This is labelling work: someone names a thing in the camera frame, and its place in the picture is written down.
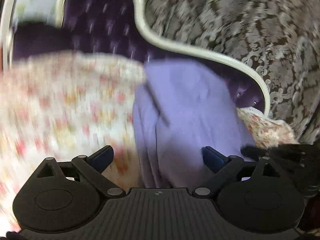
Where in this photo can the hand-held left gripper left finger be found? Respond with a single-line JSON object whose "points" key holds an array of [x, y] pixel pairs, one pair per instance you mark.
{"points": [[102, 156]]}

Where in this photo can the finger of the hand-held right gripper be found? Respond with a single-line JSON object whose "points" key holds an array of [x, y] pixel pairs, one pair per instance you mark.
{"points": [[252, 152]]}

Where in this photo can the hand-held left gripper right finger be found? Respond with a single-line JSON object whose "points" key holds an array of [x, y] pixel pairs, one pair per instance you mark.
{"points": [[213, 159]]}

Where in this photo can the lilac hooded zip jacket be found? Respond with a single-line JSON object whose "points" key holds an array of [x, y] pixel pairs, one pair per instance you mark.
{"points": [[190, 110]]}

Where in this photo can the floral blanket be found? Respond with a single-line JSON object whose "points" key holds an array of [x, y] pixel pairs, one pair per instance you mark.
{"points": [[62, 100]]}

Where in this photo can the purple velvet cushion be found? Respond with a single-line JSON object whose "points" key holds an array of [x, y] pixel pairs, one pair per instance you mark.
{"points": [[37, 40]]}

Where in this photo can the purple tufted sofa white frame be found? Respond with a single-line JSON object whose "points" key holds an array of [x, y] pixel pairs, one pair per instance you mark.
{"points": [[105, 22]]}

